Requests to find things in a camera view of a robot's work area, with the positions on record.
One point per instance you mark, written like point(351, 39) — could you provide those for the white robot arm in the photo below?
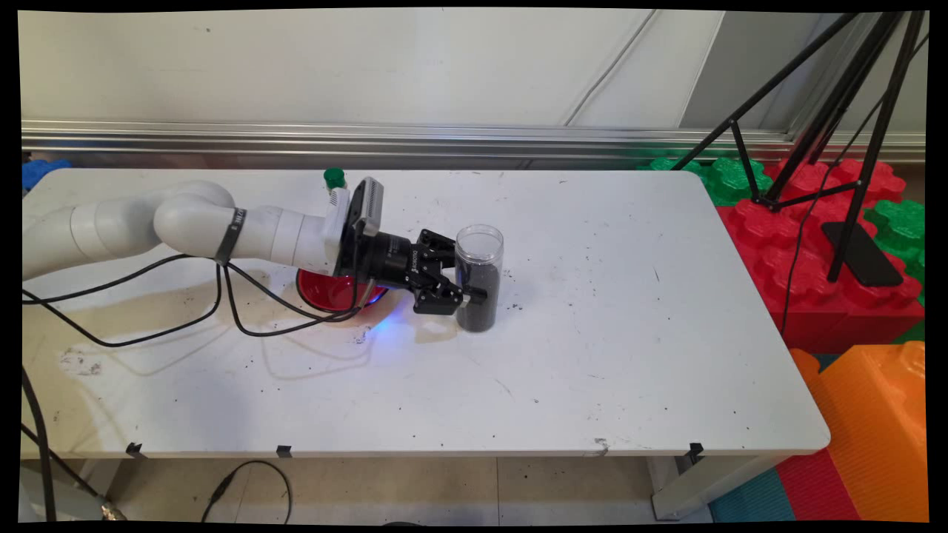
point(192, 218)

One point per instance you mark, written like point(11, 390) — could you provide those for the red bowl with black rim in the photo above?
point(326, 292)

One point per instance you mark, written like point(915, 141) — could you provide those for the teal foam floor mat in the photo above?
point(748, 500)

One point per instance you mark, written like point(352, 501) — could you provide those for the white table leg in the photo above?
point(689, 488)
point(74, 496)

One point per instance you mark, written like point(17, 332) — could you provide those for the orange giant building block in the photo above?
point(874, 429)

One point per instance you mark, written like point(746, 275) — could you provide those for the black flat slab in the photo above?
point(863, 259)

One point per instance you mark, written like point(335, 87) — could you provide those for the red foam floor mat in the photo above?
point(815, 488)

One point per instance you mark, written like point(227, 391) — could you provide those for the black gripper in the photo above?
point(385, 259)

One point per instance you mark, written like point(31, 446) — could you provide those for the clear plastic jar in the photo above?
point(481, 244)

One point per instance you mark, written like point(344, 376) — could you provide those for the blue foam piece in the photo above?
point(41, 172)

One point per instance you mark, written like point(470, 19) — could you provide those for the black tripod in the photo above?
point(881, 126)

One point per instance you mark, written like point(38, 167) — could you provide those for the green giant building block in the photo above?
point(729, 181)
point(900, 226)

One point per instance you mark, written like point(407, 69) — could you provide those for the aluminium wall rail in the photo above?
point(444, 141)

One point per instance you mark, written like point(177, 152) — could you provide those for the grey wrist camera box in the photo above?
point(368, 203)

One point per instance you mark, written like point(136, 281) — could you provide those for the black granules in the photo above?
point(481, 318)

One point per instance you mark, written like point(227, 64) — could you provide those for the small green bottle cap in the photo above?
point(334, 178)

